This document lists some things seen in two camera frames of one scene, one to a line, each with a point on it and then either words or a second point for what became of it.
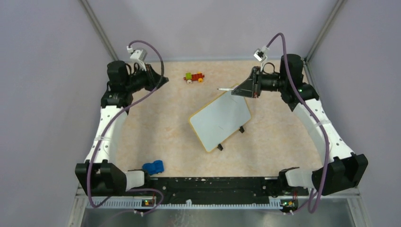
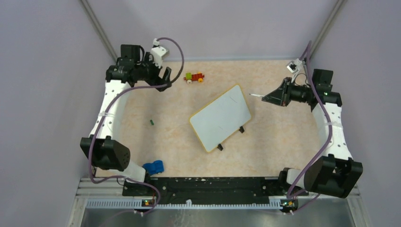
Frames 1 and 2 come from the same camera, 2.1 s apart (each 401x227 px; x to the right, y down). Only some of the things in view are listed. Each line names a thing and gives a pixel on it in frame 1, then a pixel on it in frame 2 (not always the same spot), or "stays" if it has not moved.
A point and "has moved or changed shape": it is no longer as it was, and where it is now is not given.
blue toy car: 156,167 stays
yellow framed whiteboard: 219,118 stays
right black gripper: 250,88 -> 281,95
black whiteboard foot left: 219,146 stays
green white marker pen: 225,89 has moved or changed shape
